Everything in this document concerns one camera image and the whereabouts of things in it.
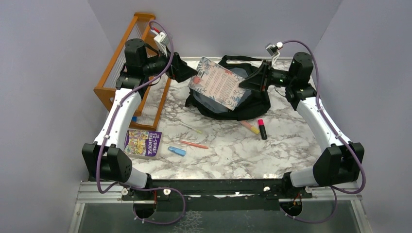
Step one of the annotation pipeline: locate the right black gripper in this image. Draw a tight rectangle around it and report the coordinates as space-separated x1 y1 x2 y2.
240 60 295 92

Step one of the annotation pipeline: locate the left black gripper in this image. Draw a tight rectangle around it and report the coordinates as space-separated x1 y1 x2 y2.
141 44 197 82

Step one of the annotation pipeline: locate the black backpack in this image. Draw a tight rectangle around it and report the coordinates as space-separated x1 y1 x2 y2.
185 55 271 121

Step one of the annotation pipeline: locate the floral cover book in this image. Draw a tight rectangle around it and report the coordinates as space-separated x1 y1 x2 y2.
188 57 245 111

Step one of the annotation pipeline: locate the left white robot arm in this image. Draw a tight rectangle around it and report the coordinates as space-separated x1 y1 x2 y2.
82 36 197 200

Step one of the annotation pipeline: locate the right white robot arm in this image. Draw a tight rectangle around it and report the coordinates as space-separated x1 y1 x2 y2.
239 52 364 198

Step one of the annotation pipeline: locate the black pink highlighter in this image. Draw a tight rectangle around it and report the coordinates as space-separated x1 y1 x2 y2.
258 119 268 140

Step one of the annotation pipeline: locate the peach yellow highlighter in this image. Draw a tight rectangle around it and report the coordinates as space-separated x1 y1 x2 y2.
240 121 260 134

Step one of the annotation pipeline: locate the orange wooden rack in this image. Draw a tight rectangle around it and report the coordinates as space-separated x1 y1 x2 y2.
94 13 171 131

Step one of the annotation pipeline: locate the white yellow-tipped pen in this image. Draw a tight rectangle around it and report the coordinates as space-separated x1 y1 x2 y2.
180 121 202 134

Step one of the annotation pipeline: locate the orange pen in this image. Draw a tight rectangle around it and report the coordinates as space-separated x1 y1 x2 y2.
179 140 209 149

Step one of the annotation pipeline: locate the purple treehouse book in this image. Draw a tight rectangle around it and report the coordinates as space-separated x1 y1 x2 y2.
124 129 162 159

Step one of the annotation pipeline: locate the blue glue stick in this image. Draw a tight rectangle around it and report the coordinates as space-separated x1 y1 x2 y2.
168 146 186 157

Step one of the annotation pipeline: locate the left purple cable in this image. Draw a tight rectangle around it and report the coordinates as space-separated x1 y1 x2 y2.
96 20 188 226

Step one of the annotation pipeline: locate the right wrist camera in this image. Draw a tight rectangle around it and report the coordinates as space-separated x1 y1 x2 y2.
265 42 284 67

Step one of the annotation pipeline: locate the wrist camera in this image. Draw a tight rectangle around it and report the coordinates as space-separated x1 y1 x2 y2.
151 28 170 56
265 42 284 67

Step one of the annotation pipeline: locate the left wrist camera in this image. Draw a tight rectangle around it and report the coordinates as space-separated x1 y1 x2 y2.
151 28 170 56

